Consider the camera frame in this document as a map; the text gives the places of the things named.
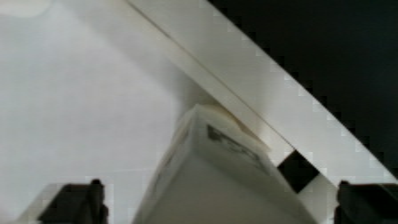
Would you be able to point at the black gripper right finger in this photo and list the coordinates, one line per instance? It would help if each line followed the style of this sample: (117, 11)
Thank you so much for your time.
(366, 204)

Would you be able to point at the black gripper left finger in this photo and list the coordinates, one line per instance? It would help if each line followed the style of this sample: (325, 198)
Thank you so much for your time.
(76, 206)

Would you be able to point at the white leg with tag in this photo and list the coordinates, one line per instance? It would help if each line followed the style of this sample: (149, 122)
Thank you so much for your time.
(217, 185)

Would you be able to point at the white square tabletop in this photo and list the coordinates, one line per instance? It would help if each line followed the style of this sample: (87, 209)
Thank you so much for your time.
(92, 96)

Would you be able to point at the white right fence piece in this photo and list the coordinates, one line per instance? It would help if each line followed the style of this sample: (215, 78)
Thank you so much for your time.
(256, 90)

